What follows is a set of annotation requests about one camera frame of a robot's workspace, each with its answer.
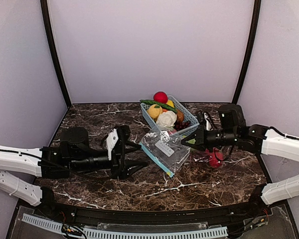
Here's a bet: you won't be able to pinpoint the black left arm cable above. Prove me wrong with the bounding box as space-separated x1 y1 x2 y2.
0 125 128 180

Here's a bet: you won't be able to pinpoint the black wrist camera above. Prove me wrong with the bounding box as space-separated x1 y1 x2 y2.
218 104 246 128
60 127 89 157

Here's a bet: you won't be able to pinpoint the dark purple toy grapes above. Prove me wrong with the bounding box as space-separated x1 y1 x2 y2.
174 121 191 131

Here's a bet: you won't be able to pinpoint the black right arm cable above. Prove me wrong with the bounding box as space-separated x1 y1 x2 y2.
269 126 299 144

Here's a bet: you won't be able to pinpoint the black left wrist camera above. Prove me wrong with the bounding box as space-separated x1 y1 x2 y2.
60 127 89 157

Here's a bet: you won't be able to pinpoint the white toy cauliflower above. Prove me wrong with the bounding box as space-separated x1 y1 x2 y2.
156 111 177 129

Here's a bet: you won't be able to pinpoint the green toy cucumber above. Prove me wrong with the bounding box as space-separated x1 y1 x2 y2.
140 100 177 113

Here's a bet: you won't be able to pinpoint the blue perforated plastic basket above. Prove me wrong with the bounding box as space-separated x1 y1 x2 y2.
140 95 199 136

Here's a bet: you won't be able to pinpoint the yellow toy lemon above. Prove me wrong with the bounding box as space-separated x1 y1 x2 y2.
166 100 174 108

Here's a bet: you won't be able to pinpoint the black left frame post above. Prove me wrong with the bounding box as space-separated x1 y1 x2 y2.
40 0 72 109

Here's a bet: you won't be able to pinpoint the black front frame rail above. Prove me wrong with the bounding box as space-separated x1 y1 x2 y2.
6 200 299 239

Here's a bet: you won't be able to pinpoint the red toy apple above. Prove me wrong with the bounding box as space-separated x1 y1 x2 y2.
207 148 224 169

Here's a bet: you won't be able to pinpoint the clear zip bag blue zipper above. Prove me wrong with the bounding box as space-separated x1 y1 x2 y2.
191 148 225 169

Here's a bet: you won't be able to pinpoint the black frame post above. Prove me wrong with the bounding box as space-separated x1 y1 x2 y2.
40 0 72 109
231 0 262 104

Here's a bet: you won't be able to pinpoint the white slotted cable duct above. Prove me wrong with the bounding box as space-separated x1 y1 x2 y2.
22 213 229 239

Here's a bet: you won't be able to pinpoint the black right frame post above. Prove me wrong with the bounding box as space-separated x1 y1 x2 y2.
231 0 262 104

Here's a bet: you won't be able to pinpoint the red toy tomato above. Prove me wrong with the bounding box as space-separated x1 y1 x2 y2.
153 91 168 104

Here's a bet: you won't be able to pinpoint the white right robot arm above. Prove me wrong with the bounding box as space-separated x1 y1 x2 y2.
181 124 299 205

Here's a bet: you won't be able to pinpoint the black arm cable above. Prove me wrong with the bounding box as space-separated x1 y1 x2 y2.
269 126 299 144
0 125 128 180

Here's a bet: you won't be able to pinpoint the brown toy kiwi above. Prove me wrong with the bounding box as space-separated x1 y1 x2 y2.
176 109 184 122

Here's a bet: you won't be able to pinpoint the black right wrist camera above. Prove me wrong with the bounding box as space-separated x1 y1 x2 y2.
218 104 246 128

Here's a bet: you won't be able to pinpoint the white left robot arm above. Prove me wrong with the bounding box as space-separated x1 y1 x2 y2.
0 140 148 207

